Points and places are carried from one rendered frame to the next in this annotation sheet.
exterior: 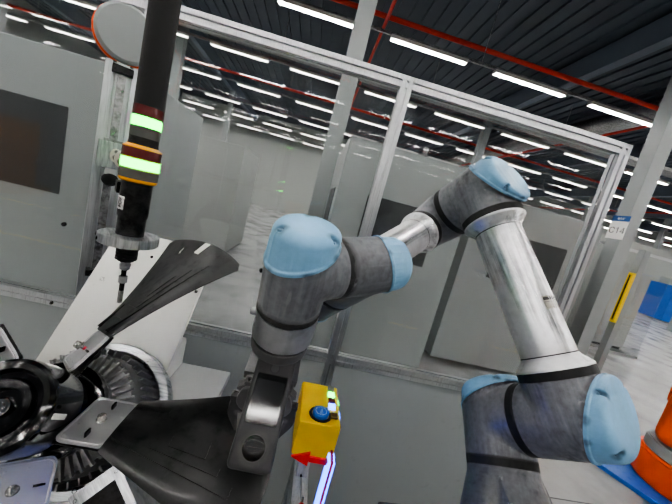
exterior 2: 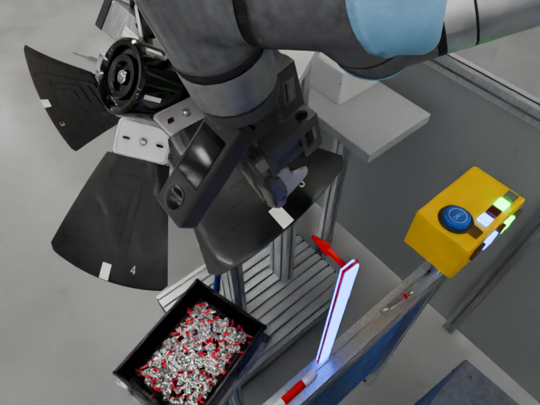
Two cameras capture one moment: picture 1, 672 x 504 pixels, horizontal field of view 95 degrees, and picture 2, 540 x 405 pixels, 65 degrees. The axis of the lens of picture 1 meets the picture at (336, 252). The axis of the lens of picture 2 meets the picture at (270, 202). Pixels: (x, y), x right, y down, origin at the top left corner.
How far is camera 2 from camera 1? 0.32 m
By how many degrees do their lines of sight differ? 63
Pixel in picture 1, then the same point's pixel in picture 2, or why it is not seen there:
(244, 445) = (167, 190)
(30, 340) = not seen: hidden behind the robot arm
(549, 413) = not seen: outside the picture
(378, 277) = (308, 18)
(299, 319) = (186, 67)
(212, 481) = (225, 210)
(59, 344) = not seen: hidden behind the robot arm
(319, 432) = (439, 239)
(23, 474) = (149, 133)
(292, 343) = (202, 100)
